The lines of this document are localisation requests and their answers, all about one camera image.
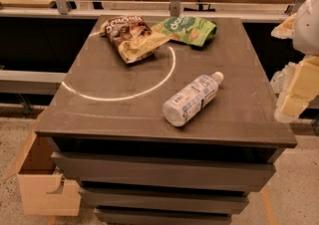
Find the cardboard box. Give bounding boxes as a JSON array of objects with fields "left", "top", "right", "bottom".
[{"left": 5, "top": 113, "right": 81, "bottom": 216}]

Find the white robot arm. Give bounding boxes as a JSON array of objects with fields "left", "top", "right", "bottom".
[{"left": 271, "top": 0, "right": 319, "bottom": 122}]

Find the clear plastic water bottle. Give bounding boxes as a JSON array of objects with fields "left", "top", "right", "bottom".
[{"left": 162, "top": 72, "right": 224, "bottom": 126}]

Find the brown chip bag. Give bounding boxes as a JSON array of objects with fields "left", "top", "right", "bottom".
[{"left": 100, "top": 16, "right": 169, "bottom": 64}]

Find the green chip bag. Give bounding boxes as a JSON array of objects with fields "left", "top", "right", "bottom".
[{"left": 152, "top": 16, "right": 217, "bottom": 47}]

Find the grey drawer cabinet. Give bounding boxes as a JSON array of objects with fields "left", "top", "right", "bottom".
[{"left": 36, "top": 18, "right": 296, "bottom": 225}]

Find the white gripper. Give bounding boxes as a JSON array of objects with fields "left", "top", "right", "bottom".
[{"left": 270, "top": 14, "right": 319, "bottom": 123}]

